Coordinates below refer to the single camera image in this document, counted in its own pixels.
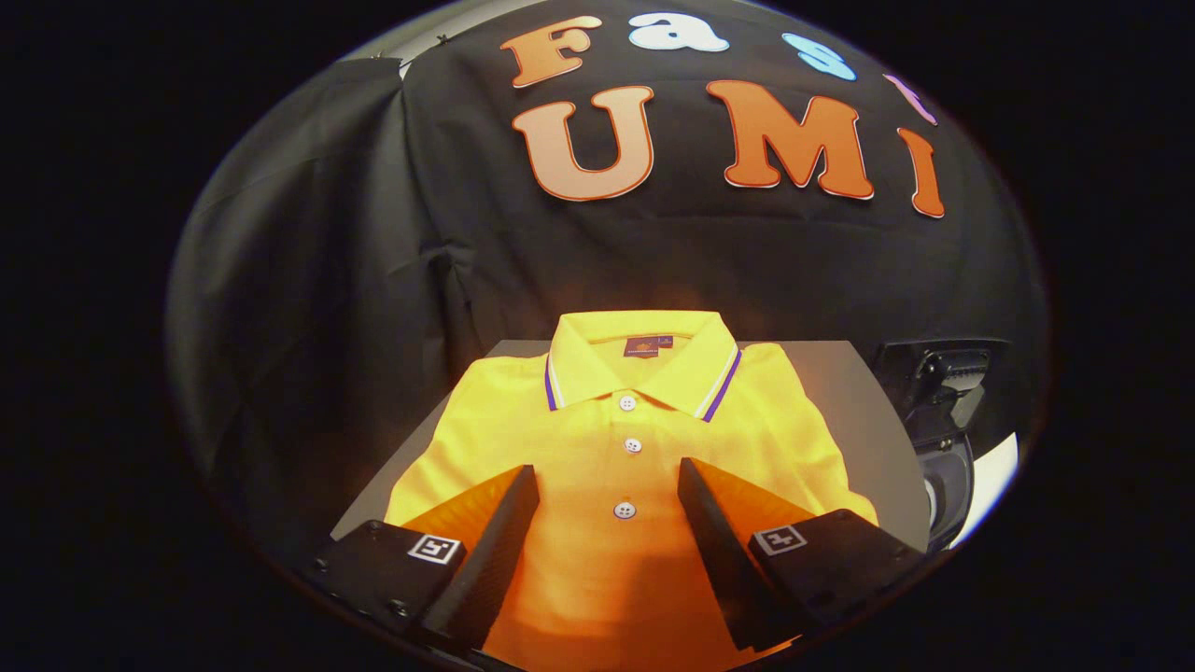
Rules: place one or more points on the row of cloth clips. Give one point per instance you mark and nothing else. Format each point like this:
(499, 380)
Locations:
(441, 39)

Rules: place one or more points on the dark glass washing machine lid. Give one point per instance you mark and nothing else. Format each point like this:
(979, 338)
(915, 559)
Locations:
(934, 373)

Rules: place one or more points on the white sheet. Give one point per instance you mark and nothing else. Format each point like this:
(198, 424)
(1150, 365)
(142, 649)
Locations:
(991, 481)

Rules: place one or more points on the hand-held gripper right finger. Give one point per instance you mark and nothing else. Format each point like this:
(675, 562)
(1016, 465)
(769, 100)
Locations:
(724, 551)

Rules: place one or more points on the yellow polo shirt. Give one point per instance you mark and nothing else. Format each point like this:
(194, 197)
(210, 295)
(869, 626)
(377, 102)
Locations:
(607, 448)

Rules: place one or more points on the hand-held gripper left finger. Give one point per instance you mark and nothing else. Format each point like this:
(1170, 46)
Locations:
(495, 560)

